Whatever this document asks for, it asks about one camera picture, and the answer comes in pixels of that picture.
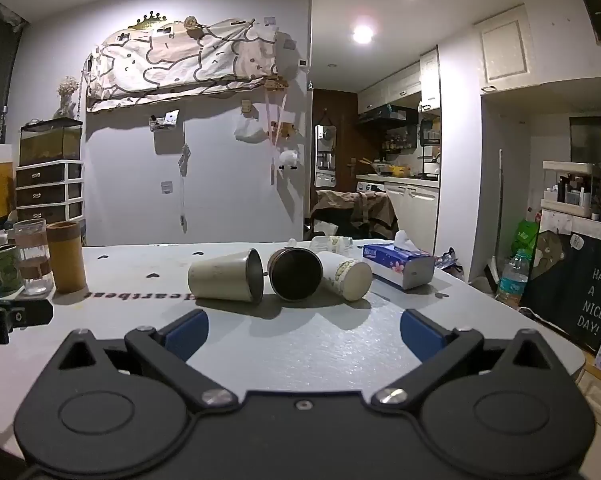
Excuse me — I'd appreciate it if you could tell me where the glass fish tank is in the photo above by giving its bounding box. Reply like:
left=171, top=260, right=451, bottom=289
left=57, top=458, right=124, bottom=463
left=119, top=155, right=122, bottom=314
left=19, top=118, right=84, bottom=167

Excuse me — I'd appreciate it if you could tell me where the glass cup with brown sleeve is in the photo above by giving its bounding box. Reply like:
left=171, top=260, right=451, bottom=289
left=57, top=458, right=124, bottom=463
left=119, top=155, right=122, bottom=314
left=13, top=218, right=52, bottom=296

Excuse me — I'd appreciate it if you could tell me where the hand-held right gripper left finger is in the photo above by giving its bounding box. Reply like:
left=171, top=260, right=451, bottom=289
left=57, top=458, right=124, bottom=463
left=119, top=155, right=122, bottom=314
left=55, top=309, right=235, bottom=414

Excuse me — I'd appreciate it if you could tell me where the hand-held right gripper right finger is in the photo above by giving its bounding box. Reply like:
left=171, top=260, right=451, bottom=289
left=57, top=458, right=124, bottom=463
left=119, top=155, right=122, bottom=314
left=372, top=308, right=562, bottom=414

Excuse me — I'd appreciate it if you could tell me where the white plastic drawer unit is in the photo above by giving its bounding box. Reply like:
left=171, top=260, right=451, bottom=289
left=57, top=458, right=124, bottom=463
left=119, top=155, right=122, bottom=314
left=16, top=159, right=85, bottom=234

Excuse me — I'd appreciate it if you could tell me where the white overhead cabinet door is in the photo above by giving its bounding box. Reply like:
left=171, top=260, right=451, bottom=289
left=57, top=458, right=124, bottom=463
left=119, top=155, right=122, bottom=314
left=474, top=4, right=537, bottom=95

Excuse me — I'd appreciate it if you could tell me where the brown cylindrical tumbler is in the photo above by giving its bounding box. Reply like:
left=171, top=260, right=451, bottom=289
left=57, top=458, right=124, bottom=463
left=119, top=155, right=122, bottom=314
left=46, top=220, right=88, bottom=294

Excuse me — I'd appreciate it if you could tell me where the white kitchen base cabinet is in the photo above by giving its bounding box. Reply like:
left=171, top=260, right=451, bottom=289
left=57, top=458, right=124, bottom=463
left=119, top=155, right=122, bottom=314
left=384, top=182, right=440, bottom=257

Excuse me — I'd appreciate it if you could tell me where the printed blanket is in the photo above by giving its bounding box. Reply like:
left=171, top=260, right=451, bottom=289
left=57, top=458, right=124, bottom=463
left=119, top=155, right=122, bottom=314
left=84, top=18, right=282, bottom=113

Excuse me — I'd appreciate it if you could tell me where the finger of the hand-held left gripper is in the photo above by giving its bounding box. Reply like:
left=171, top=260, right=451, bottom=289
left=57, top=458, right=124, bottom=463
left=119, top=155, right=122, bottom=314
left=0, top=284, right=54, bottom=345

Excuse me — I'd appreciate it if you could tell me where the white kitchen wall cabinet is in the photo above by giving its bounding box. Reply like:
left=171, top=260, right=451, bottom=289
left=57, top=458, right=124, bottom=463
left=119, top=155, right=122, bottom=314
left=357, top=47, right=441, bottom=115

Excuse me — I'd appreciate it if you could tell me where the clear water bottle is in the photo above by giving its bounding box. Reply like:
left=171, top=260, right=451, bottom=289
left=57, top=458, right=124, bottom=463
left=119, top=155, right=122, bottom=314
left=497, top=249, right=531, bottom=309

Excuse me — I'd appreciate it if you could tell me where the blue tissue box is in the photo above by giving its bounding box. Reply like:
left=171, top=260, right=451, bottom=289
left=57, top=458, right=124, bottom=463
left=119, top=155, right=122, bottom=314
left=362, top=230, right=436, bottom=291

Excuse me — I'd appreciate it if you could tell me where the black printed curtain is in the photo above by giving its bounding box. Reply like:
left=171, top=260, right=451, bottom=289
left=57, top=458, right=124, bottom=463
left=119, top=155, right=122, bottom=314
left=519, top=229, right=601, bottom=357

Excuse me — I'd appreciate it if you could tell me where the dark brown metal cup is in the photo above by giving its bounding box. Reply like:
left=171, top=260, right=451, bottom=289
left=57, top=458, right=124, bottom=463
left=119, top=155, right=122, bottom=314
left=266, top=248, right=324, bottom=303

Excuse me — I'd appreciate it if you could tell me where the white printed paper cup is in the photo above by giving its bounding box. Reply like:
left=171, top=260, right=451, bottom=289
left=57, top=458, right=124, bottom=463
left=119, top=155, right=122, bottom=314
left=319, top=251, right=374, bottom=303

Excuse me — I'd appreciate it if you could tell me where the chair with brown garment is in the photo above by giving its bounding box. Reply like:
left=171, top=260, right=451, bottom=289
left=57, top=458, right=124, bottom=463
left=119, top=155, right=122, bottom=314
left=309, top=189, right=399, bottom=242

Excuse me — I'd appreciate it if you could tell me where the green shopping bag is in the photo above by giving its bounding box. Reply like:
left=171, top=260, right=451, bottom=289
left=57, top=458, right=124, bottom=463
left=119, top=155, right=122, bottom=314
left=510, top=218, right=542, bottom=262

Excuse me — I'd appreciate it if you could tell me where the white cosmetics rack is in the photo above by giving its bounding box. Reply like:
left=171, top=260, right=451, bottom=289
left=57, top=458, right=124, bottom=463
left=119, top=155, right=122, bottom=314
left=539, top=159, right=601, bottom=223

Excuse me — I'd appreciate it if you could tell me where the white metal cup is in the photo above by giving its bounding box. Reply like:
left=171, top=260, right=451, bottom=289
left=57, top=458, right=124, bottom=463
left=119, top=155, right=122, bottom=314
left=187, top=248, right=264, bottom=304

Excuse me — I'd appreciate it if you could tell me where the gold crown ornament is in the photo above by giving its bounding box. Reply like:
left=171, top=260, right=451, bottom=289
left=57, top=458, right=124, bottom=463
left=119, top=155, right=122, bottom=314
left=129, top=9, right=176, bottom=31

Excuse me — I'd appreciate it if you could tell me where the hanging wall mirror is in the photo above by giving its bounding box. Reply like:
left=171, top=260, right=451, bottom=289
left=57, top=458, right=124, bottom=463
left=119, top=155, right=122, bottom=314
left=313, top=124, right=337, bottom=189

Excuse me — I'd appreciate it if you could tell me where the green printed cup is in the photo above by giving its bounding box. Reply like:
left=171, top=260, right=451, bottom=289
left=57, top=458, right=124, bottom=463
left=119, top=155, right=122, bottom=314
left=0, top=243, right=24, bottom=297

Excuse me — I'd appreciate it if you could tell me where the vase with dried flowers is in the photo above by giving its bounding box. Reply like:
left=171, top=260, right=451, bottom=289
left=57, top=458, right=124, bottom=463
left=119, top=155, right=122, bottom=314
left=54, top=75, right=80, bottom=121

